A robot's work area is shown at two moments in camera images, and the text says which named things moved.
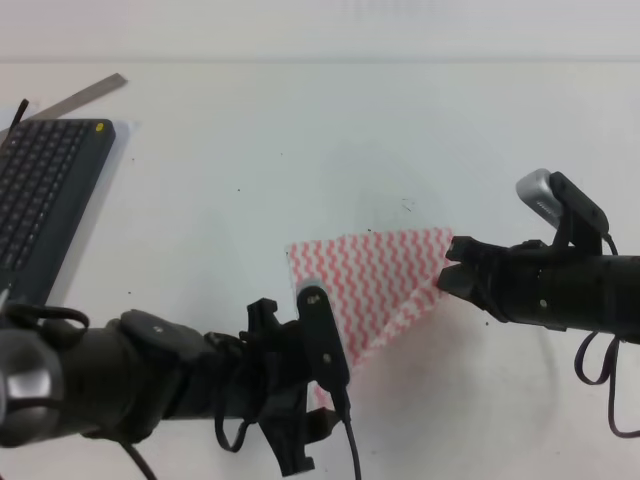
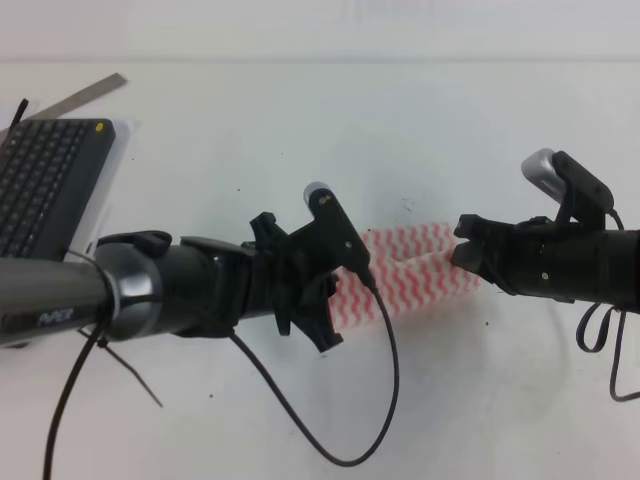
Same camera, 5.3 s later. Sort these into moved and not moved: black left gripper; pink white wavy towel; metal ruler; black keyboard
Moved: black left gripper; pink white wavy towel
Not moved: metal ruler; black keyboard
